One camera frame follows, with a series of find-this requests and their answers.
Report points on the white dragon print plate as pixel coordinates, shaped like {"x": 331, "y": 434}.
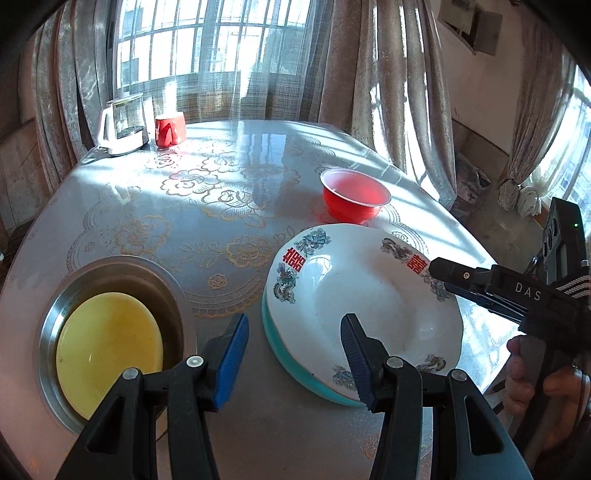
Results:
{"x": 369, "y": 295}

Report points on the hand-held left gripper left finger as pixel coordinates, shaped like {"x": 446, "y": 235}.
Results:
{"x": 231, "y": 364}

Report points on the yellow plastic bowl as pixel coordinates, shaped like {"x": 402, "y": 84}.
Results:
{"x": 108, "y": 346}

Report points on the teal plate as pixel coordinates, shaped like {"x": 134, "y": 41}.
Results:
{"x": 286, "y": 355}

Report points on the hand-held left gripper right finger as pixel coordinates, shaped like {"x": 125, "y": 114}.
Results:
{"x": 356, "y": 364}

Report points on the barred window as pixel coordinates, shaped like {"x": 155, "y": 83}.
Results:
{"x": 207, "y": 41}
{"x": 570, "y": 157}

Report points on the red mug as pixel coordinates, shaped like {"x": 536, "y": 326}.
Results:
{"x": 170, "y": 131}

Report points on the stainless steel bowl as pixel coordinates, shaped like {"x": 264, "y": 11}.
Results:
{"x": 171, "y": 304}

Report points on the sheer white curtain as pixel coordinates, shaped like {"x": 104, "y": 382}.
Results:
{"x": 258, "y": 92}

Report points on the patterned cloth bundle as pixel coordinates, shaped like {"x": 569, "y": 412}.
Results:
{"x": 471, "y": 180}

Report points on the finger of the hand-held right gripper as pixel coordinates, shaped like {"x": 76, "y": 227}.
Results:
{"x": 461, "y": 274}
{"x": 489, "y": 302}

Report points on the person's right hand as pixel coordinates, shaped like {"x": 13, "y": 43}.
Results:
{"x": 563, "y": 401}

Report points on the beige velvet curtain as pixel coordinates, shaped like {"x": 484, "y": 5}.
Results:
{"x": 69, "y": 92}
{"x": 535, "y": 120}
{"x": 397, "y": 92}

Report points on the red plastic bowl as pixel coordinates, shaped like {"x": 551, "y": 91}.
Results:
{"x": 353, "y": 194}

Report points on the grey wall box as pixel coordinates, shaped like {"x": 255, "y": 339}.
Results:
{"x": 475, "y": 23}

